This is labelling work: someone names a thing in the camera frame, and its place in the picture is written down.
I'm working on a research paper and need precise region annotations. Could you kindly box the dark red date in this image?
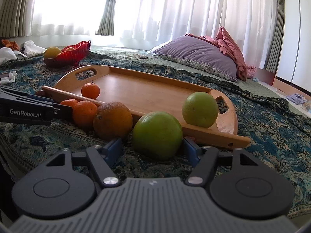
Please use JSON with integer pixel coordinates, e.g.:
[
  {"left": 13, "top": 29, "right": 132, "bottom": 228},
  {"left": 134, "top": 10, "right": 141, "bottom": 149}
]
[{"left": 35, "top": 90, "right": 45, "bottom": 97}]

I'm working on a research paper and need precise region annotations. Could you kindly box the large dark orange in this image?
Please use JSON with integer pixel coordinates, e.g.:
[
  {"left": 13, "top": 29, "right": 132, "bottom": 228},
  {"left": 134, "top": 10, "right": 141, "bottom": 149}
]
[{"left": 93, "top": 102, "right": 133, "bottom": 140}]

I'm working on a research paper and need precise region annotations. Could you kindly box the small mandarin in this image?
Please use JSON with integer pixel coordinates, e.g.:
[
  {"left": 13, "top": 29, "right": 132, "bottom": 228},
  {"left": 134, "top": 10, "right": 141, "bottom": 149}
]
[
  {"left": 72, "top": 100, "right": 98, "bottom": 128},
  {"left": 81, "top": 81, "right": 100, "bottom": 99}
]

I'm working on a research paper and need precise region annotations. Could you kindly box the green apple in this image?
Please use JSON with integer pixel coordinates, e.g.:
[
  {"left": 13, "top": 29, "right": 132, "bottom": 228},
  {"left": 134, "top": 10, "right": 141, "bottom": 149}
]
[
  {"left": 132, "top": 111, "right": 183, "bottom": 158},
  {"left": 182, "top": 92, "right": 219, "bottom": 128}
]

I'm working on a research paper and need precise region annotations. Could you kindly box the small mandarin hidden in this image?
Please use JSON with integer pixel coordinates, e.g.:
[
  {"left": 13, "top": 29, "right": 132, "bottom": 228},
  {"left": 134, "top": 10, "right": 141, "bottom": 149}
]
[{"left": 60, "top": 98, "right": 78, "bottom": 108}]

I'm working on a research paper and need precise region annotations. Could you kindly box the crumpled white tissue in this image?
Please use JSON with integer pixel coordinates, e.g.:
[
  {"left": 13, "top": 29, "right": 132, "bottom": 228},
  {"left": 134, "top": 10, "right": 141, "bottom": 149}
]
[{"left": 0, "top": 71, "right": 17, "bottom": 85}]

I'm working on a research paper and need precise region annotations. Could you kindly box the wooden serving tray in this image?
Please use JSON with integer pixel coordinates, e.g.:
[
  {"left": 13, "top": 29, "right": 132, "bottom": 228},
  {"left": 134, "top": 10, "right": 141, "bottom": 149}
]
[{"left": 42, "top": 65, "right": 250, "bottom": 149}]

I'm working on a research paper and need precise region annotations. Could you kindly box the white cloth pile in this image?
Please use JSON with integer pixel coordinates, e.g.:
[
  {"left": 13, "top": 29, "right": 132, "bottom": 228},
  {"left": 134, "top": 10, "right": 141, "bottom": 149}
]
[{"left": 0, "top": 40, "right": 46, "bottom": 64}]

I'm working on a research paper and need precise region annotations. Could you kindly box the orange cloth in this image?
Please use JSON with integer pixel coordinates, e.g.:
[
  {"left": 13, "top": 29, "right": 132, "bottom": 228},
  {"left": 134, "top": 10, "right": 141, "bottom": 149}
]
[{"left": 1, "top": 39, "right": 19, "bottom": 50}]

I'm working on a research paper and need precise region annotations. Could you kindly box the yellow fruit in bowl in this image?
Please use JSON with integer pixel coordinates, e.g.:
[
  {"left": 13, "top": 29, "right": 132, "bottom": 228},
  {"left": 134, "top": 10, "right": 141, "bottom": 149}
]
[{"left": 44, "top": 47, "right": 62, "bottom": 59}]

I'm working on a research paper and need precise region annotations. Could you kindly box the red glass fruit bowl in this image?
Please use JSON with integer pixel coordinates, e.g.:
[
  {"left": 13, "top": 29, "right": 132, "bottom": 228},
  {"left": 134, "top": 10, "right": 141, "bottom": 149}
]
[{"left": 44, "top": 41, "right": 91, "bottom": 68}]

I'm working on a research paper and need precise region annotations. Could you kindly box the blue paisley cloth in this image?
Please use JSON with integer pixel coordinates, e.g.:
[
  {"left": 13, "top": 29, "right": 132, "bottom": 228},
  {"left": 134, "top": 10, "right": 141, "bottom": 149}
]
[{"left": 1, "top": 52, "right": 310, "bottom": 225}]

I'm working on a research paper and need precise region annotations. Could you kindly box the grey green drape left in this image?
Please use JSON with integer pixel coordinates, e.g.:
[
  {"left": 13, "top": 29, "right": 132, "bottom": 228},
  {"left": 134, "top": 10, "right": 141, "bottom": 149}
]
[{"left": 1, "top": 0, "right": 34, "bottom": 38}]

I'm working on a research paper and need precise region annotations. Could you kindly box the grey green drape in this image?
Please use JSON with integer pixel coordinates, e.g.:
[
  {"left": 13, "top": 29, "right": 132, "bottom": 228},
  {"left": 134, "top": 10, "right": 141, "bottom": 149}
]
[
  {"left": 1, "top": 0, "right": 34, "bottom": 38},
  {"left": 264, "top": 0, "right": 285, "bottom": 74},
  {"left": 96, "top": 0, "right": 116, "bottom": 36}
]

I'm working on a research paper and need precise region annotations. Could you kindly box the green quilted bedspread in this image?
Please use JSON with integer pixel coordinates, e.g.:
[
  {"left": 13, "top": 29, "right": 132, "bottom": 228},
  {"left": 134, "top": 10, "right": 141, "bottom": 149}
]
[{"left": 87, "top": 46, "right": 310, "bottom": 117}]

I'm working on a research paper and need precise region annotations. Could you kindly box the purple pillow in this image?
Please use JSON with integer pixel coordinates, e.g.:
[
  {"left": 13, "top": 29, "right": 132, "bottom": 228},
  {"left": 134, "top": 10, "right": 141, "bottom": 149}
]
[{"left": 153, "top": 36, "right": 238, "bottom": 82}]

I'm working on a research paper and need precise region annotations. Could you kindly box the lilac cloth on floor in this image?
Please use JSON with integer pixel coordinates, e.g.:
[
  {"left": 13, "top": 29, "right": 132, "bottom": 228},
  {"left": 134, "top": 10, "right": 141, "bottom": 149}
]
[{"left": 286, "top": 93, "right": 308, "bottom": 105}]

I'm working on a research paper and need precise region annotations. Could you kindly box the grey green drape middle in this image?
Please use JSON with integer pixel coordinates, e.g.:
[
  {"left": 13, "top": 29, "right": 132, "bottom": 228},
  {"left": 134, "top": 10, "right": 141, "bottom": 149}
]
[{"left": 96, "top": 0, "right": 116, "bottom": 36}]

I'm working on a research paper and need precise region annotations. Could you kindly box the pink crumpled blanket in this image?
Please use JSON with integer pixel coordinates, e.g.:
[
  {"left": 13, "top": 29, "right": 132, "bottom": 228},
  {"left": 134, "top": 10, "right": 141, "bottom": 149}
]
[{"left": 186, "top": 26, "right": 257, "bottom": 81}]

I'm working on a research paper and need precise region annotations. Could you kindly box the grey green drape right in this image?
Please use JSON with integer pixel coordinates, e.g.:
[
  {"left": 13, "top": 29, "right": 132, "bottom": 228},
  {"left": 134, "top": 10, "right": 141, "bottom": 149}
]
[{"left": 264, "top": 0, "right": 285, "bottom": 74}]

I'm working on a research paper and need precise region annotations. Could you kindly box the white sheer curtain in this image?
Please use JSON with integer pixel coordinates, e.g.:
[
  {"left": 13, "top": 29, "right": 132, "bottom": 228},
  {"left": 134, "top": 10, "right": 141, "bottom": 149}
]
[{"left": 31, "top": 0, "right": 277, "bottom": 68}]

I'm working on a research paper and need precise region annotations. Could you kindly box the wooden bed frame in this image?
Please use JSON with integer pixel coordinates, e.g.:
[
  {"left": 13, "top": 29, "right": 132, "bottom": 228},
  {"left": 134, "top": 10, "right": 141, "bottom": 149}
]
[{"left": 255, "top": 68, "right": 310, "bottom": 100}]

